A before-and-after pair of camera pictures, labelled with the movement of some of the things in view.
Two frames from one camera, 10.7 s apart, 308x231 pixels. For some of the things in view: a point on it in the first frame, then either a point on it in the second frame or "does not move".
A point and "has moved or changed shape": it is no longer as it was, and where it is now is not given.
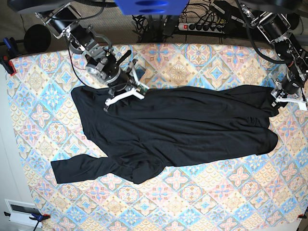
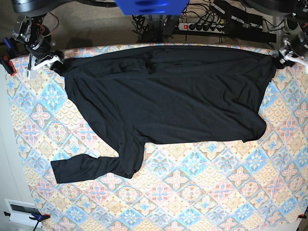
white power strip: [201, 27] does not move
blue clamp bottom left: [37, 217] does not move
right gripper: [291, 83] → [296, 44]
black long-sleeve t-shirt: [134, 134] has moved or changed shape
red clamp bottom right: [302, 216] does not move
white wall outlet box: [20, 212] does not move
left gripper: [110, 70] → [40, 47]
